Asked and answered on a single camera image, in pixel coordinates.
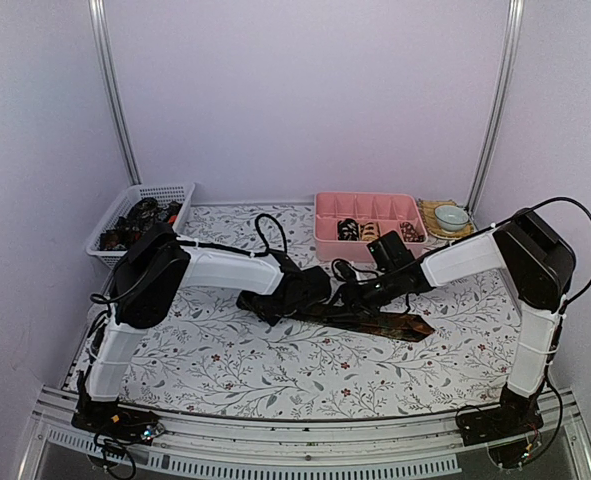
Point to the light blue ceramic bowl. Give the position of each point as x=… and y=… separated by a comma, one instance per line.
x=451, y=218

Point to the yellow patterned rolled tie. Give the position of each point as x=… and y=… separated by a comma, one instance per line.
x=369, y=231

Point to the brown green patterned tie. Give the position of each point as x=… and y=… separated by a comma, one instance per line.
x=393, y=325

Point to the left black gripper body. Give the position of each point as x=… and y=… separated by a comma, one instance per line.
x=267, y=310

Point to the floral patterned table mat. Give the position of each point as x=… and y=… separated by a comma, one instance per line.
x=208, y=356

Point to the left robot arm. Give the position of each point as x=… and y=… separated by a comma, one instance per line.
x=144, y=284

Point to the white plastic mesh basket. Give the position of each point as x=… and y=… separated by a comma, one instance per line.
x=164, y=194

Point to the front aluminium rail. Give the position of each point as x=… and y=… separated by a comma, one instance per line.
x=415, y=447

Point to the pink divided organizer box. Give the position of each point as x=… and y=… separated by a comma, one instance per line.
x=388, y=210

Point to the left aluminium frame post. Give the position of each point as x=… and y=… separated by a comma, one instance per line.
x=100, y=32

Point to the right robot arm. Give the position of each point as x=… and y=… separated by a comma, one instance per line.
x=539, y=265

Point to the right aluminium frame post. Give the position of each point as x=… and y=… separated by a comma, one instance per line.
x=506, y=67

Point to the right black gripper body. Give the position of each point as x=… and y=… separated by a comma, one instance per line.
x=372, y=298

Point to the dark red rolled tie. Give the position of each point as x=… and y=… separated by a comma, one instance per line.
x=410, y=234

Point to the aluminium frame post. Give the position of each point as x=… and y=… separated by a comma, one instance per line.
x=506, y=67
x=100, y=32

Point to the black white rolled tie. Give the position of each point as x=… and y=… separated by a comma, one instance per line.
x=348, y=230

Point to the pile of dark ties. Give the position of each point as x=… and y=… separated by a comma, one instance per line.
x=141, y=217

